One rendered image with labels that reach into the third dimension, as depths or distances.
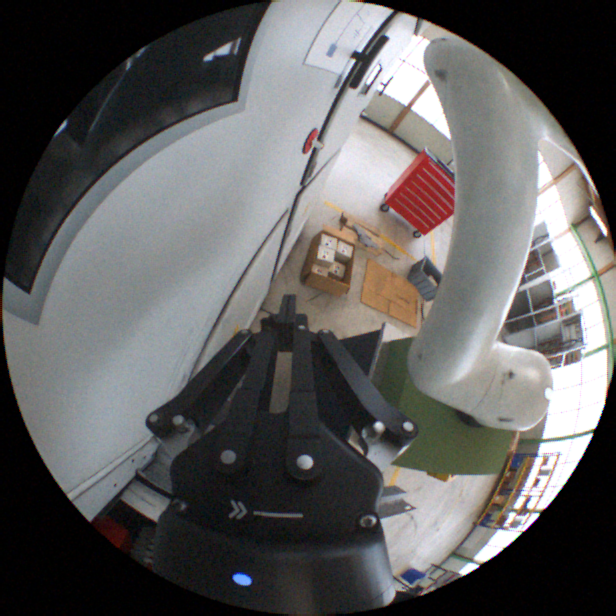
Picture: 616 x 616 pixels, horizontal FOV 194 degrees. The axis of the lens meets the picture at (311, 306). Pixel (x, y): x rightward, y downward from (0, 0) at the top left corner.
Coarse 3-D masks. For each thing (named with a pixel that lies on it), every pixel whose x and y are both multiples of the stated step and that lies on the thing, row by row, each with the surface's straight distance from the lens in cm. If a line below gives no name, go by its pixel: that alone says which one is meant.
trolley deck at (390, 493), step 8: (160, 448) 46; (160, 456) 46; (168, 456) 45; (168, 464) 47; (384, 488) 69; (392, 488) 71; (400, 488) 73; (384, 496) 64; (392, 496) 67; (400, 496) 71; (384, 520) 75
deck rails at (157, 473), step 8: (152, 464) 46; (160, 464) 47; (144, 472) 44; (152, 472) 44; (160, 472) 45; (168, 472) 46; (152, 480) 43; (160, 480) 43; (168, 480) 44; (168, 488) 42; (384, 504) 66; (392, 504) 68; (400, 504) 69; (408, 504) 71; (384, 512) 62; (392, 512) 63; (400, 512) 65
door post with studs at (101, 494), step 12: (156, 444) 45; (132, 456) 36; (144, 456) 41; (120, 468) 34; (132, 468) 38; (108, 480) 32; (120, 480) 36; (96, 492) 30; (108, 492) 34; (84, 504) 29; (96, 504) 32
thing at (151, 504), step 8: (136, 480) 46; (128, 488) 44; (136, 488) 44; (144, 488) 45; (128, 496) 42; (136, 496) 43; (144, 496) 43; (152, 496) 44; (160, 496) 44; (128, 504) 41; (136, 504) 41; (144, 504) 42; (152, 504) 42; (160, 504) 43; (144, 512) 41; (152, 512) 41; (160, 512) 42
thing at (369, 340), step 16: (352, 336) 80; (368, 336) 68; (352, 352) 73; (368, 352) 64; (320, 368) 97; (368, 368) 61; (320, 384) 89; (320, 400) 83; (336, 400) 71; (320, 416) 79; (336, 416) 68
